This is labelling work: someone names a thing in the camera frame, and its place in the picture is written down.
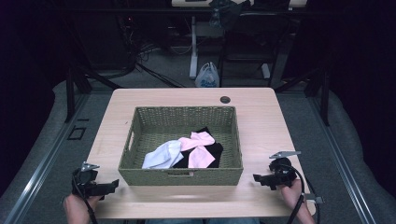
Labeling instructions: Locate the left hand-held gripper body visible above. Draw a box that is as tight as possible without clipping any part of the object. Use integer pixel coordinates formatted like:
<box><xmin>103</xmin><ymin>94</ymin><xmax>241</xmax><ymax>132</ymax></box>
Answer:
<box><xmin>71</xmin><ymin>161</ymin><xmax>101</xmax><ymax>199</ymax></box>

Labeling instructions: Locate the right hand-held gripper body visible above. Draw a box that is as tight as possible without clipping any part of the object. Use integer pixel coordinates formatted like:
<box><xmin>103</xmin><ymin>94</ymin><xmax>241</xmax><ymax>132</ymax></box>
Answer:
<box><xmin>268</xmin><ymin>150</ymin><xmax>303</xmax><ymax>189</ymax></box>

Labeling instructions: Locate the person's right hand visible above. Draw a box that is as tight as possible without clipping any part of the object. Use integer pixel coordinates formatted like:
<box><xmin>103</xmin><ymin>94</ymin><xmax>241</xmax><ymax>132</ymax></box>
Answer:
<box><xmin>279</xmin><ymin>178</ymin><xmax>308</xmax><ymax>211</ymax></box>

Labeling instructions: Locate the person's left hand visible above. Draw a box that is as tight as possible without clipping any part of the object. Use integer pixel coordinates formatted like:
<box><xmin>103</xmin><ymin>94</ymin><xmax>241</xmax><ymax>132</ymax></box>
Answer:
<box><xmin>63</xmin><ymin>193</ymin><xmax>103</xmax><ymax>224</ymax></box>

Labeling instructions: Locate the metal table clamp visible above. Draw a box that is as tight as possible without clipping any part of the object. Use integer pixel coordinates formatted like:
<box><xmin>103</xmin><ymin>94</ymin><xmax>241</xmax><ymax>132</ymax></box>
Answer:
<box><xmin>304</xmin><ymin>192</ymin><xmax>325</xmax><ymax>205</ymax></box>

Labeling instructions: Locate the black sock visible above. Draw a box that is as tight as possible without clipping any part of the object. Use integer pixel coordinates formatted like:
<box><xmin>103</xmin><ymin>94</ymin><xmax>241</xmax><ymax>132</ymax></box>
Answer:
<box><xmin>171</xmin><ymin>126</ymin><xmax>225</xmax><ymax>170</ymax></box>

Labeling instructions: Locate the white sock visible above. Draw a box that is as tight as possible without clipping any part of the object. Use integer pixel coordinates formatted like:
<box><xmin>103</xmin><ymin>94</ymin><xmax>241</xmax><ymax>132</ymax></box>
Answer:
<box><xmin>141</xmin><ymin>139</ymin><xmax>185</xmax><ymax>170</ymax></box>

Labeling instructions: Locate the pink sock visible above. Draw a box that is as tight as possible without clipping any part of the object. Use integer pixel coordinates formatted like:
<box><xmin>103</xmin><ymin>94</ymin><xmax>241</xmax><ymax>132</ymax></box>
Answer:
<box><xmin>177</xmin><ymin>131</ymin><xmax>217</xmax><ymax>169</ymax></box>

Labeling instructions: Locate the green woven basket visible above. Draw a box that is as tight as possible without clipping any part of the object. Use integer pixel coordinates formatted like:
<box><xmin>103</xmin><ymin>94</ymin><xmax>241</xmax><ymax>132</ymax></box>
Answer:
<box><xmin>118</xmin><ymin>105</ymin><xmax>245</xmax><ymax>188</ymax></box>

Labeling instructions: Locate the black metal stand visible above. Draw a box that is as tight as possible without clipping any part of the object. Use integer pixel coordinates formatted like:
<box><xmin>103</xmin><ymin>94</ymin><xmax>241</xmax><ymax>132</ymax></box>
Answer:
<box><xmin>63</xmin><ymin>66</ymin><xmax>122</xmax><ymax>124</ymax></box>
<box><xmin>273</xmin><ymin>66</ymin><xmax>332</xmax><ymax>128</ymax></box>

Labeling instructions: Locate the white plastic bag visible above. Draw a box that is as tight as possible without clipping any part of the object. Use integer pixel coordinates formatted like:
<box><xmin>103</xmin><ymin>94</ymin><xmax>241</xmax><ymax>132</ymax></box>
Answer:
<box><xmin>194</xmin><ymin>62</ymin><xmax>220</xmax><ymax>89</ymax></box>

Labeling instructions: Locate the black chair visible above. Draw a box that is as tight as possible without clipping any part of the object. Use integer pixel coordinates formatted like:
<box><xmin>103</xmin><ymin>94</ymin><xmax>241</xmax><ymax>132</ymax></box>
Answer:
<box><xmin>217</xmin><ymin>11</ymin><xmax>283</xmax><ymax>89</ymax></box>

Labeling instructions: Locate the white desk leg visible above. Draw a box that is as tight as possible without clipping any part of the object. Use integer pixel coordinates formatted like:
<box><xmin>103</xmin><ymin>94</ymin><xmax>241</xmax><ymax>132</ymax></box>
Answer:
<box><xmin>189</xmin><ymin>15</ymin><xmax>201</xmax><ymax>80</ymax></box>

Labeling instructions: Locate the bundle of floor cables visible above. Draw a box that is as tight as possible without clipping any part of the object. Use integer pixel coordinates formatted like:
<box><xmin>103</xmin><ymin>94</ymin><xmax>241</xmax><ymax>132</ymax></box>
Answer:
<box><xmin>122</xmin><ymin>36</ymin><xmax>191</xmax><ymax>89</ymax></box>

